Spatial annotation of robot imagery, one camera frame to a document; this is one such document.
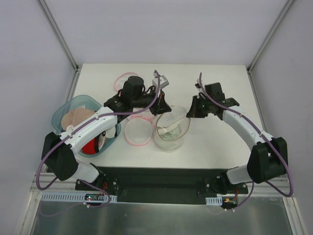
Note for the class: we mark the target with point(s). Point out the cream mesh laundry bag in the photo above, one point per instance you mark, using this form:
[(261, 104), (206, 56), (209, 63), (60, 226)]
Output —
[(169, 121)]

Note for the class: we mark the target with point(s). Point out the beige bra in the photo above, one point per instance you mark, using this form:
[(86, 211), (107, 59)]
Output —
[(75, 117)]

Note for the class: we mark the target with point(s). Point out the left aluminium frame post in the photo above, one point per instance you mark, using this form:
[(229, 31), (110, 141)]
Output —
[(57, 33)]

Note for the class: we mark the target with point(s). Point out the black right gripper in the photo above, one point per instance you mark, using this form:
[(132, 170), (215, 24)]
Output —
[(197, 106)]

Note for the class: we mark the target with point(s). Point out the white slotted cable duct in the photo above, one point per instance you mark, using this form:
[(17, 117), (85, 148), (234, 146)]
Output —
[(214, 201), (74, 197)]

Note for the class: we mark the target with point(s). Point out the right aluminium frame post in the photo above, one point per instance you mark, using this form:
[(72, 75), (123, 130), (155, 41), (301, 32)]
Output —
[(271, 33)]

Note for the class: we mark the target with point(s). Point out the pink-trimmed mesh bag front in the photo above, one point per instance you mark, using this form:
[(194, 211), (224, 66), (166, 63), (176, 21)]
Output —
[(138, 131)]

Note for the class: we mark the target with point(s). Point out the white slotted cable duct left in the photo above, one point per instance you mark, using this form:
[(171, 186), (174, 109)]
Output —
[(74, 197)]

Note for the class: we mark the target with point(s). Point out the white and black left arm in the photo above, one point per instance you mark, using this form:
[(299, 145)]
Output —
[(60, 151)]

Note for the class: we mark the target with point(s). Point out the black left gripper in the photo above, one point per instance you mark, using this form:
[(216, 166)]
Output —
[(159, 104)]

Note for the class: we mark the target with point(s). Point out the pink-trimmed white mesh bag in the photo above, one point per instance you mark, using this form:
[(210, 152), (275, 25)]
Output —
[(119, 83)]

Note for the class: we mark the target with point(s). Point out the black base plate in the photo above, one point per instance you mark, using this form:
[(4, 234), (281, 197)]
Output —
[(166, 185)]

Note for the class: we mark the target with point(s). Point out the white slotted cable duct right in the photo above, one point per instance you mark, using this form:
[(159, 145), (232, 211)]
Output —
[(214, 201)]

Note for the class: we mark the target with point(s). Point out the white black-trimmed bra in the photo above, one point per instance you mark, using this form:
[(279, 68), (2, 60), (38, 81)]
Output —
[(106, 138)]

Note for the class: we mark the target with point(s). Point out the pink-trimmed mesh bag middle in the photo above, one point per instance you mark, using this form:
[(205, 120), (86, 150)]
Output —
[(146, 115)]

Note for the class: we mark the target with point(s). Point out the teal plastic basket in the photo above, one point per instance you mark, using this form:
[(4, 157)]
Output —
[(81, 101)]

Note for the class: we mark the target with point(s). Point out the red bra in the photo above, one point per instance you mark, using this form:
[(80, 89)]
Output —
[(93, 146)]

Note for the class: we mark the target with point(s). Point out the aluminium frame post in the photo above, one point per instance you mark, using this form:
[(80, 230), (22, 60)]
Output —
[(271, 33), (57, 33)]

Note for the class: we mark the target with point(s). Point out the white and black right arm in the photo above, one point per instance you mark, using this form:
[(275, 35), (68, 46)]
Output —
[(267, 152)]

